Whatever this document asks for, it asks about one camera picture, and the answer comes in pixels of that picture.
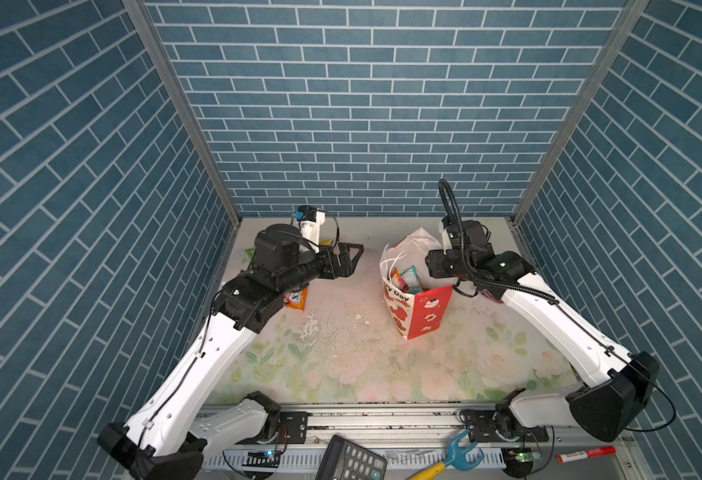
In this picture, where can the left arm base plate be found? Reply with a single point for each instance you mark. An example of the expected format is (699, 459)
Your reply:
(285, 427)

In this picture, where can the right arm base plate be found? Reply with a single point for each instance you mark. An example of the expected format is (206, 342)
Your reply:
(493, 426)

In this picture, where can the black calculator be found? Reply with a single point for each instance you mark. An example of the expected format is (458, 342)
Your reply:
(346, 460)

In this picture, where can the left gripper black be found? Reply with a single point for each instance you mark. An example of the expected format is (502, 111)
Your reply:
(344, 267)

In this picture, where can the orange colourful snack packet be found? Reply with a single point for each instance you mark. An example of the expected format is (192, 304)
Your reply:
(296, 300)

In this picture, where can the red white paper gift bag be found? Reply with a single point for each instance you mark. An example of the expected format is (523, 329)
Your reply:
(417, 302)

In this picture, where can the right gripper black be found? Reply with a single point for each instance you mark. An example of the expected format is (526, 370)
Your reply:
(434, 262)

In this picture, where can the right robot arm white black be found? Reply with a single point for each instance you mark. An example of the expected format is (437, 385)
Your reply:
(615, 384)

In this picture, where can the teal pink snack packet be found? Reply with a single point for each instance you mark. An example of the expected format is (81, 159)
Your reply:
(407, 281)

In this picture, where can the red white marker pen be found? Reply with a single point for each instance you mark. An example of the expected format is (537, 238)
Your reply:
(586, 454)

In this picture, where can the aluminium front rail frame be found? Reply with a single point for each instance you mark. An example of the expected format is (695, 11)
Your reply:
(416, 426)

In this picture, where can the blue yellow clamp tool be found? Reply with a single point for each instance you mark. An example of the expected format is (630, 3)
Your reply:
(455, 456)

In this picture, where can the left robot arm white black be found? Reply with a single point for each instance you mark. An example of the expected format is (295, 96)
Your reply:
(284, 261)

